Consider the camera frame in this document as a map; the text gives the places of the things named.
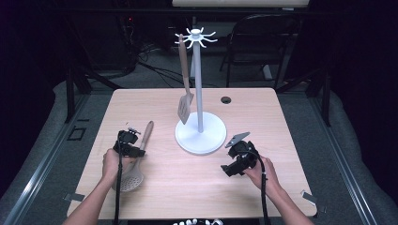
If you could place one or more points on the grey tape strip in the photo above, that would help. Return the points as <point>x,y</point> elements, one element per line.
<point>309,197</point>
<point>74,197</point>

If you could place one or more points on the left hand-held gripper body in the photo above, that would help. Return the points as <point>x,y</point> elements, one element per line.
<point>126,143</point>

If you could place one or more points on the white utensil rack stand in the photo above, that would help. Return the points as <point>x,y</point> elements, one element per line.
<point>203,137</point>

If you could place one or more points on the white objects at table edge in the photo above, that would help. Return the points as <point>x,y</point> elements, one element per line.
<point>195,222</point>

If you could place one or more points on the person's left hand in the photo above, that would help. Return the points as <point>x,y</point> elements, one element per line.
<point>114,165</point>

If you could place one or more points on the metal floor rail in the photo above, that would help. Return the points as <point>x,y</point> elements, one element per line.
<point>348,175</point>
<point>36,176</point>

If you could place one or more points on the black frame leg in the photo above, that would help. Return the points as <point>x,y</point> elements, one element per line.
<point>70,93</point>
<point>327,93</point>

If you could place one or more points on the person's right hand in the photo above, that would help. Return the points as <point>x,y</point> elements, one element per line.
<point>266,178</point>

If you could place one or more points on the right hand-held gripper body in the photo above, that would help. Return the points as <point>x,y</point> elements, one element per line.
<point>245,154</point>

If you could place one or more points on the black folding chair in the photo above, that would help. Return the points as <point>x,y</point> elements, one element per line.
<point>247,59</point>

